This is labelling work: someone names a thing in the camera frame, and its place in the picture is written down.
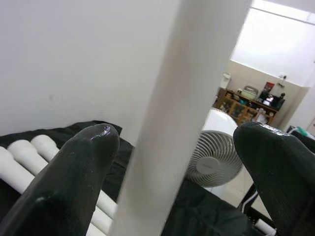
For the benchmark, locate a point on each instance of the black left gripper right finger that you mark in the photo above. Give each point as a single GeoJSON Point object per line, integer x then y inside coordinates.
{"type": "Point", "coordinates": [283, 184]}

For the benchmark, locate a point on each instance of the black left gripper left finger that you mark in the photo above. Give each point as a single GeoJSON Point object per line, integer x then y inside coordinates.
{"type": "Point", "coordinates": [69, 186]}

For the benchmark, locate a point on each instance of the white round fan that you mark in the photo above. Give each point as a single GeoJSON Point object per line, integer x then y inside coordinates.
{"type": "Point", "coordinates": [211, 162]}

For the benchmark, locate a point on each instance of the black tablecloth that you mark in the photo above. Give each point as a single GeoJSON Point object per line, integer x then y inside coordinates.
{"type": "Point", "coordinates": [209, 216]}

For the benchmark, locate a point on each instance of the wooden shelf cabinet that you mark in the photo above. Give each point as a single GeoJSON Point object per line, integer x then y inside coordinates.
{"type": "Point", "coordinates": [246, 110]}

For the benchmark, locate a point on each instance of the bright frosted window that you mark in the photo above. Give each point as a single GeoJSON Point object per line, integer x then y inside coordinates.
{"type": "Point", "coordinates": [275, 44]}

